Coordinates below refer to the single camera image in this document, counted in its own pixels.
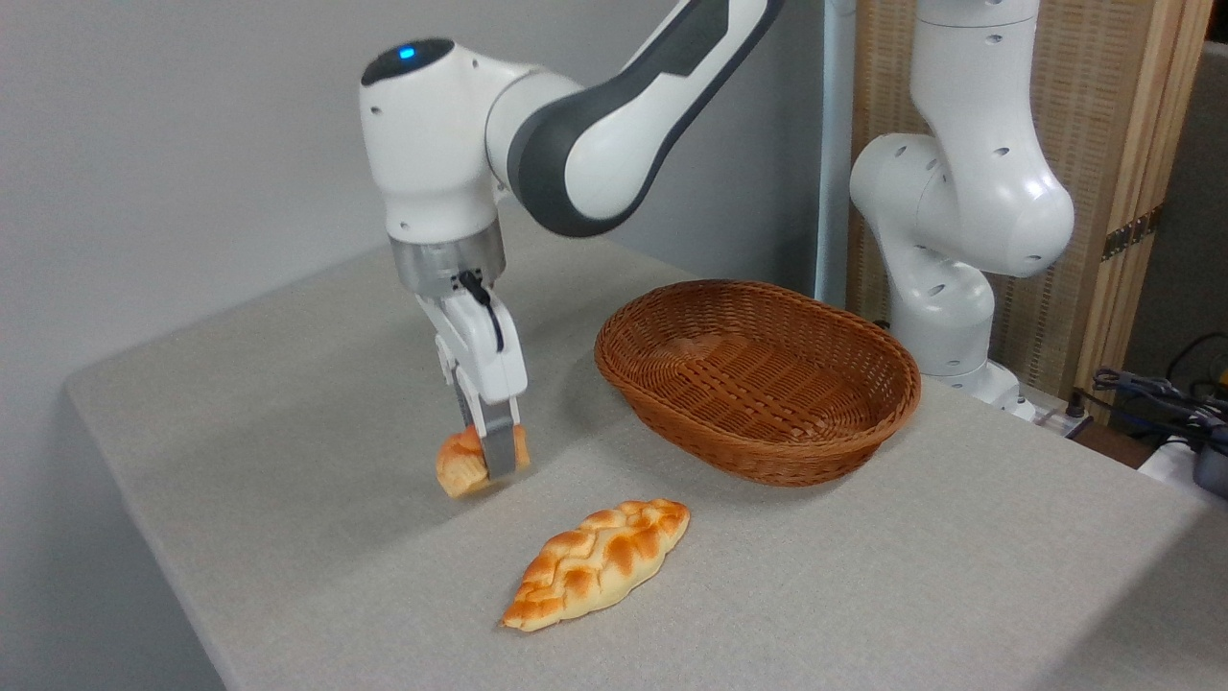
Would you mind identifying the long braided bread loaf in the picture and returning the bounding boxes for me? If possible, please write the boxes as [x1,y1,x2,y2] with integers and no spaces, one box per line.
[500,498,692,632]

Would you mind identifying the round knotted bread roll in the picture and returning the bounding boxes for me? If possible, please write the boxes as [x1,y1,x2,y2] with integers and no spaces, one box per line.
[436,423,531,499]

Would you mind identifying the white vertical pole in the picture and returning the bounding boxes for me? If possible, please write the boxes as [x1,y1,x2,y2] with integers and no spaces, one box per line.
[815,0,858,309]

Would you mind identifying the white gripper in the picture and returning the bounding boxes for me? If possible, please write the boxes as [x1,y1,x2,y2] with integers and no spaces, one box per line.
[413,287,530,482]

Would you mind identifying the brown oval wicker basket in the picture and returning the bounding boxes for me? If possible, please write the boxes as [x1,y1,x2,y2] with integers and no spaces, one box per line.
[594,279,923,488]

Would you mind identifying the thin black cable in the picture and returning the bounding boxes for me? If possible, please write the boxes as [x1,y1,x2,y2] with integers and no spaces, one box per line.
[1165,332,1228,387]

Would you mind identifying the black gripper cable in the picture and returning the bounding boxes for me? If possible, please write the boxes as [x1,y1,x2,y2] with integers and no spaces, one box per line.
[458,270,507,353]

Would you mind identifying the black screen hinge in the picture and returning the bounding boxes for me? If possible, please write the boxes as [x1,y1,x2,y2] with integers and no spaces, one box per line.
[1101,208,1163,262]

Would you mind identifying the blue-grey box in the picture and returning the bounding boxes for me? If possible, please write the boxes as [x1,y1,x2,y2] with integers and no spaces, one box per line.
[1193,422,1228,499]

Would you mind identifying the grey cable bundle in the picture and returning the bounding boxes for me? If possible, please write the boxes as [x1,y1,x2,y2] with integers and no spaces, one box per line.
[1091,368,1228,430]

